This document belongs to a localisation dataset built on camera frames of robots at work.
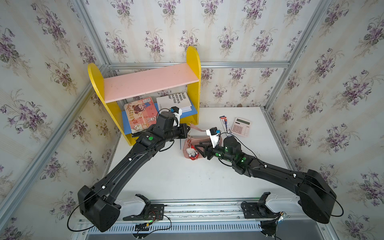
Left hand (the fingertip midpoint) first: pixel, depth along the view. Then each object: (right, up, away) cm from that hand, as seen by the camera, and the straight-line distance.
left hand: (193, 130), depth 72 cm
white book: (-9, +19, +29) cm, 35 cm away
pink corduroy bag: (+1, -7, +10) cm, 13 cm away
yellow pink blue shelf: (-42, +19, +34) cm, 57 cm away
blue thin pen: (-9, -11, +27) cm, 30 cm away
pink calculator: (+35, 0, +33) cm, 48 cm away
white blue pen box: (+24, +2, +36) cm, 43 cm away
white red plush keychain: (0, -14, +10) cm, 17 cm away
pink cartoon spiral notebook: (-34, +9, +24) cm, 43 cm away
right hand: (+3, -8, +3) cm, 9 cm away
